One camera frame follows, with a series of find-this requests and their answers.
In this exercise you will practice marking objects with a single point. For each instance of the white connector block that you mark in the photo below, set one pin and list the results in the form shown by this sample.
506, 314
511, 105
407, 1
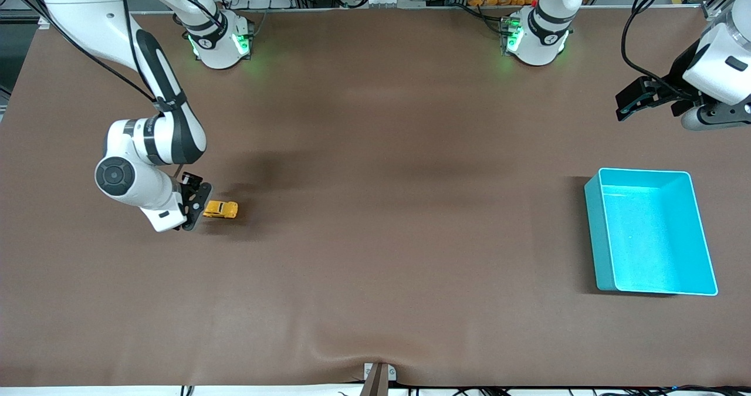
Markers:
390, 0

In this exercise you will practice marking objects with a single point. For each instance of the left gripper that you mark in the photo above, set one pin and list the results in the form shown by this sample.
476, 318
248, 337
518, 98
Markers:
670, 83

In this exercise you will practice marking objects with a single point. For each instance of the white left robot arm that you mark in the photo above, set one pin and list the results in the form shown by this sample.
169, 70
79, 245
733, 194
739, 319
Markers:
537, 47

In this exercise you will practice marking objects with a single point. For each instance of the yellow beetle toy car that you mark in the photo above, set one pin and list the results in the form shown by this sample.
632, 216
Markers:
223, 209

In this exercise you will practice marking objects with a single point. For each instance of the turquoise plastic bin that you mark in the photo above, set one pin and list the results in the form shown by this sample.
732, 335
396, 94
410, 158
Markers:
651, 237

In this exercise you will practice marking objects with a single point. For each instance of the white corner bracket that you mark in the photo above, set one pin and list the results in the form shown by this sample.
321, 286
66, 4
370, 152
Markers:
44, 22

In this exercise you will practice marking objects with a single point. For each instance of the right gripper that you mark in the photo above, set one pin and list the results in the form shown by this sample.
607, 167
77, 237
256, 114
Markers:
189, 180

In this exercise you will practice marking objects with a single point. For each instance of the brown table mat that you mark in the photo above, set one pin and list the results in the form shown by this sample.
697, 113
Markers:
375, 237

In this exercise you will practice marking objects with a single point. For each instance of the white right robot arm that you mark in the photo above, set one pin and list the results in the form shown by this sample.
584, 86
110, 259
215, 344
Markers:
126, 176

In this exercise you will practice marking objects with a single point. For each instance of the metal clamp bracket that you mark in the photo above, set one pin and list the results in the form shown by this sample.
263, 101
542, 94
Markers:
378, 378

